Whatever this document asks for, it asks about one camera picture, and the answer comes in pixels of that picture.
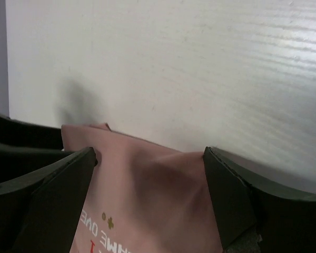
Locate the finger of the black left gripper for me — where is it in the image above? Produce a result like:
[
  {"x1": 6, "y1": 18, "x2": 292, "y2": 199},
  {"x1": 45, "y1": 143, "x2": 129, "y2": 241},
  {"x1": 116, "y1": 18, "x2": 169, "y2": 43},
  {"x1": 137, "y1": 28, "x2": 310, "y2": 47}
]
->
[
  {"x1": 0, "y1": 144, "x2": 72, "y2": 183},
  {"x1": 0, "y1": 114, "x2": 63, "y2": 150}
]

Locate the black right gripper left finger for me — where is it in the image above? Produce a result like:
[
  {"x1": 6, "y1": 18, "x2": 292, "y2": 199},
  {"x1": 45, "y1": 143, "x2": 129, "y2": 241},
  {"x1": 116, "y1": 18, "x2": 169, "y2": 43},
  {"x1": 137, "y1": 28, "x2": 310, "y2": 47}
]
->
[{"x1": 0, "y1": 148, "x2": 96, "y2": 252}]

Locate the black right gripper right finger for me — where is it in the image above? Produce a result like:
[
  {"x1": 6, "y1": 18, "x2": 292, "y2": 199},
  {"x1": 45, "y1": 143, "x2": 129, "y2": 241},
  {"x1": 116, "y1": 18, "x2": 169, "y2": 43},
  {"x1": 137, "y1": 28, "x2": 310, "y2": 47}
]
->
[{"x1": 203, "y1": 147, "x2": 316, "y2": 252}]

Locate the pink t shirt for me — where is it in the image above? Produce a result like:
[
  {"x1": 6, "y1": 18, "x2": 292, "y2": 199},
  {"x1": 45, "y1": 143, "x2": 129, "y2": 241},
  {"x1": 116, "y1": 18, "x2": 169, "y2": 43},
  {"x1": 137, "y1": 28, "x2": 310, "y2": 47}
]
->
[{"x1": 61, "y1": 124, "x2": 223, "y2": 253}]

